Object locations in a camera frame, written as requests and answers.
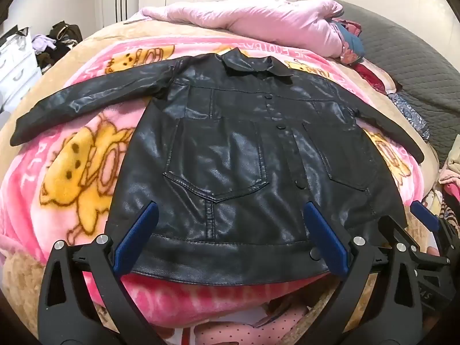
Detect lilac clothes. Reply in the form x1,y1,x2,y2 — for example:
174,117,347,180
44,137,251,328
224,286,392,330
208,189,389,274
32,34,56,54

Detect pink cartoon printed blanket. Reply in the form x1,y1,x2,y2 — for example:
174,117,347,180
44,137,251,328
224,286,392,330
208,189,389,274
0,35,421,331

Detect person's pink dotted pants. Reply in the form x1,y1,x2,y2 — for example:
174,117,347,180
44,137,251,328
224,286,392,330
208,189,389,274
196,304,302,345

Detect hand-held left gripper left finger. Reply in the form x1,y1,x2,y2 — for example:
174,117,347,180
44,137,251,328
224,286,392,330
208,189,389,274
38,201,169,345

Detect black leather jacket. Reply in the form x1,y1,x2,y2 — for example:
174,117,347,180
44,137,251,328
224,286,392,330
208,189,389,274
10,52,425,286

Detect cream cartoon print bedding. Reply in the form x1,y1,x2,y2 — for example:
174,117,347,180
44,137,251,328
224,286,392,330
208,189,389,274
420,187,444,220

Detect dark clothes pile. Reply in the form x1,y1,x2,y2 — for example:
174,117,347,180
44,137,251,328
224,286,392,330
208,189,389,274
36,45,78,76

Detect blue floral pillow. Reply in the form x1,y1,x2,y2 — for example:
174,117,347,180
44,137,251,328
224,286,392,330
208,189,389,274
387,93,431,142

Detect dark olive bag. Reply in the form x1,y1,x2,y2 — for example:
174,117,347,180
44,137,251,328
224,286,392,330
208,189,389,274
50,22,83,53

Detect white drawer chest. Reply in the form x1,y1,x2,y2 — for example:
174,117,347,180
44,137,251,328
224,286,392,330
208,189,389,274
0,34,43,106

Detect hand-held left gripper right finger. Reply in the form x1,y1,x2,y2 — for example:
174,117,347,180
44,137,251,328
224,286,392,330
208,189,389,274
304,201,426,345

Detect pink cartoon fleece blanket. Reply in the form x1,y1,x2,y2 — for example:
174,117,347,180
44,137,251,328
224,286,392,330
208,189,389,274
0,11,442,345

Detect pink duvet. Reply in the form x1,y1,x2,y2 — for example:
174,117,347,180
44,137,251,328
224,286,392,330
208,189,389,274
138,0,347,58

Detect grey quilted headboard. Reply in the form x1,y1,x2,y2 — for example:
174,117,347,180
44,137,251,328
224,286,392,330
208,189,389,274
338,1,460,159

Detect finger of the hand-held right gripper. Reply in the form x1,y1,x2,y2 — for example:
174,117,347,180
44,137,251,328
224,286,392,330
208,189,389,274
378,215,451,268
411,200,454,248

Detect red patterned pillow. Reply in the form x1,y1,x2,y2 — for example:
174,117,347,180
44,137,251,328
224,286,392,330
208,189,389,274
354,59,403,96

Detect pink folded cloth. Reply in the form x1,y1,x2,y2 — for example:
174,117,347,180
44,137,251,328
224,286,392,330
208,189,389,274
438,147,460,189

